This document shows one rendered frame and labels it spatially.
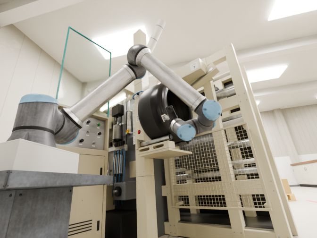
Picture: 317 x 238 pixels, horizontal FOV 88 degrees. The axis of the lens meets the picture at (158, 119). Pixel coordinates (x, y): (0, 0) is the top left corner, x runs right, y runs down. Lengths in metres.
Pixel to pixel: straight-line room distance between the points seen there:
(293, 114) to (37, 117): 10.42
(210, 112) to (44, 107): 0.74
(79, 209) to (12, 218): 0.99
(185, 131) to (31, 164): 0.65
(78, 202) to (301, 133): 9.88
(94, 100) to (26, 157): 0.48
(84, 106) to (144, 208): 1.04
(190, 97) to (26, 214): 0.76
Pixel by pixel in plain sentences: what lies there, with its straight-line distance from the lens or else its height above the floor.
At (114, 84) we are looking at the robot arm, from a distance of 1.04.
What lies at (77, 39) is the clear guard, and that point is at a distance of 2.24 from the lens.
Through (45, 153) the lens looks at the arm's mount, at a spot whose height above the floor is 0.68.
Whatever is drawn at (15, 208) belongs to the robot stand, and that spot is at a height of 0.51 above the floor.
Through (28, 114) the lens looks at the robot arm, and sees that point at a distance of 0.87.
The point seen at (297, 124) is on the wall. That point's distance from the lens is 10.46.
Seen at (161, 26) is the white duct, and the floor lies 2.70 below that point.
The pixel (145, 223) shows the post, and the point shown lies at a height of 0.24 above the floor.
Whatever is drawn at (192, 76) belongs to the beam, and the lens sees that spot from 1.94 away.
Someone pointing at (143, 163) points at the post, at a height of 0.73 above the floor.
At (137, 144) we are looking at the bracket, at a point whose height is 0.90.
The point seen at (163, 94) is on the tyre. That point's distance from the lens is 1.42.
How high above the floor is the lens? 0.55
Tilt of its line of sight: 21 degrees up
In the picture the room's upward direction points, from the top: 4 degrees counter-clockwise
